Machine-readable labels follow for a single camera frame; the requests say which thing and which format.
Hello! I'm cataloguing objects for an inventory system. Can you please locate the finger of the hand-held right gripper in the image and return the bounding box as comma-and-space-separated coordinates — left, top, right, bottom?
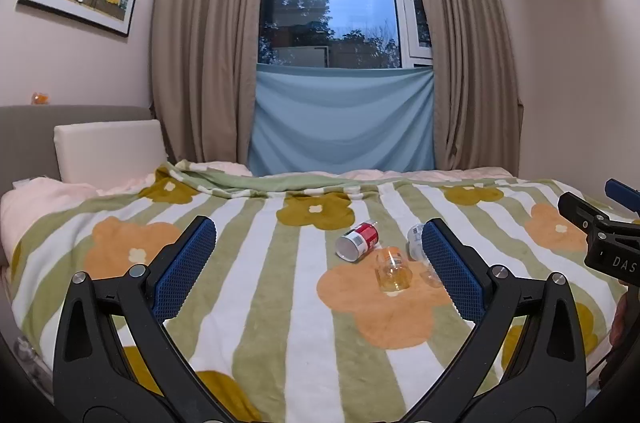
604, 178, 640, 210
558, 191, 615, 235

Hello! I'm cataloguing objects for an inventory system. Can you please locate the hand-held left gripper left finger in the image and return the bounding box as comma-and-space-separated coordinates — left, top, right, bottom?
52, 215, 237, 423

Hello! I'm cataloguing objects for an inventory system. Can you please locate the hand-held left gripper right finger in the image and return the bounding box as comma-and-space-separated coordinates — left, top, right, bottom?
400, 218, 589, 423

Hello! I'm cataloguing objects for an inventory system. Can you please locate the small clear plastic cup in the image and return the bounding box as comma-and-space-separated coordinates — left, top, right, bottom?
419, 262, 446, 289

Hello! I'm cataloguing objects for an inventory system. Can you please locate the person's right hand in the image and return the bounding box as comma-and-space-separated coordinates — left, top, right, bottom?
608, 285, 632, 349

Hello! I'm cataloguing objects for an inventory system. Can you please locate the red and white can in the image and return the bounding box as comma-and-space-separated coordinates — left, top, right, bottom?
335, 222, 381, 263

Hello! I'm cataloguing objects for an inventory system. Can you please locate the floral striped blanket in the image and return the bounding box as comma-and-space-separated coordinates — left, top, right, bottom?
10, 159, 628, 423

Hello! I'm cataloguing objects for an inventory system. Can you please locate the white cushion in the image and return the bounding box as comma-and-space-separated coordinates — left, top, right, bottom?
53, 119, 169, 184

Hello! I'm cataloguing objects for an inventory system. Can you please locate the light blue cloth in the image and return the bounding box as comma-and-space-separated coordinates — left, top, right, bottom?
248, 65, 437, 178

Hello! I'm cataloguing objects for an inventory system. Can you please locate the beige curtain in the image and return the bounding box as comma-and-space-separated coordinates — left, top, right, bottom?
402, 0, 524, 172
149, 0, 274, 168

